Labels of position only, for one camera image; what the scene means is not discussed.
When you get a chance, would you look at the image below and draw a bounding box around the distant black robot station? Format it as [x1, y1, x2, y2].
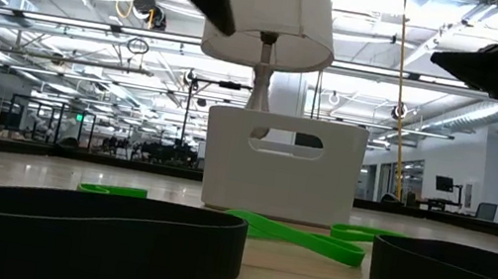
[100, 131, 202, 172]

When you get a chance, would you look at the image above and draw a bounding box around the black light stand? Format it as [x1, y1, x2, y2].
[176, 73, 254, 160]

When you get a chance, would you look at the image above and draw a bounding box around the black ceiling cable reel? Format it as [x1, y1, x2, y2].
[128, 0, 172, 33]

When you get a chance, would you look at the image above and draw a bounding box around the white shade table lamp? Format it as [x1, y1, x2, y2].
[187, 0, 345, 149]

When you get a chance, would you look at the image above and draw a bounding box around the green rubber band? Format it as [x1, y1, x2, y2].
[220, 206, 371, 270]
[75, 178, 149, 204]

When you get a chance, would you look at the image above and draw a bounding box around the light grey plastic bin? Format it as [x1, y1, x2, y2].
[193, 101, 371, 233]

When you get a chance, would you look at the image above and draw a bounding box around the grey office chair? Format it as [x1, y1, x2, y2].
[473, 200, 498, 224]

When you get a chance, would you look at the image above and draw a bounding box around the yellow cable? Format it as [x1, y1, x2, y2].
[369, 0, 434, 202]

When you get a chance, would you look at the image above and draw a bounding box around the computer monitor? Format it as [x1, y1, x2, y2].
[433, 174, 457, 195]

